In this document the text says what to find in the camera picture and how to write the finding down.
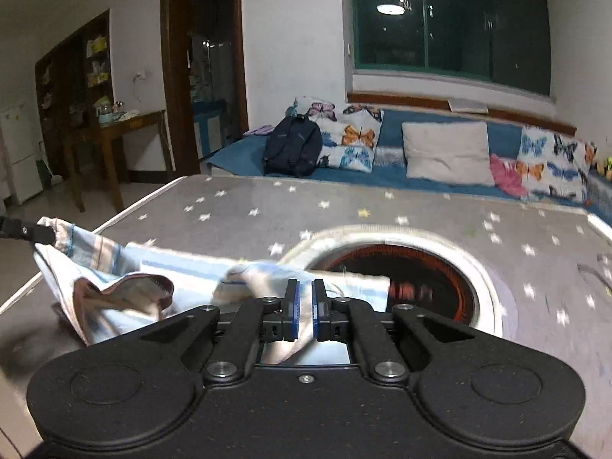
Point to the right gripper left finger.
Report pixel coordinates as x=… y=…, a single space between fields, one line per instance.
x=281 y=315

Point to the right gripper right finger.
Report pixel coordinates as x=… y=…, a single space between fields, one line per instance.
x=329 y=317

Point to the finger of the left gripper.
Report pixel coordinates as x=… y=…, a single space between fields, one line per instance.
x=11 y=228

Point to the blue striped shirt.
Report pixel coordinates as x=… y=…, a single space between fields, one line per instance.
x=106 y=290

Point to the white refrigerator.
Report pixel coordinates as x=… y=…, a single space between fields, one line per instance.
x=19 y=153

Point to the round orange-lined hole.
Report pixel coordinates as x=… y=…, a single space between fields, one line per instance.
x=424 y=269

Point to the dark wooden shelf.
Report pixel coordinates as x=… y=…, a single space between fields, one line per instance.
x=69 y=80

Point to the blue sofa cover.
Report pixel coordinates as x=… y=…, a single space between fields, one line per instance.
x=244 y=158

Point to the dark navy backpack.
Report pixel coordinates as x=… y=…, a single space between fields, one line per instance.
x=293 y=147

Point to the butterfly pillow left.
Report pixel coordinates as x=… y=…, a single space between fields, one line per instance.
x=350 y=133

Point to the butterfly pillow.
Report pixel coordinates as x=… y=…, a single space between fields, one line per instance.
x=350 y=133
x=554 y=165

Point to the grey plain pillow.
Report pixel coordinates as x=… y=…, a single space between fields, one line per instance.
x=454 y=153

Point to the grey star-patterned mattress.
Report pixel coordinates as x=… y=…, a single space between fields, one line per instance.
x=236 y=317

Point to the pink cloth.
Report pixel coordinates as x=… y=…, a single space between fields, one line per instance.
x=506 y=176

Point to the butterfly pillow right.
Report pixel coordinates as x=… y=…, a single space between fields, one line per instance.
x=554 y=165

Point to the green framed window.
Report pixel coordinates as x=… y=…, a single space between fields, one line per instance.
x=503 y=42

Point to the dark wooden door frame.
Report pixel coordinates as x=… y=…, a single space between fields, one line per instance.
x=204 y=78

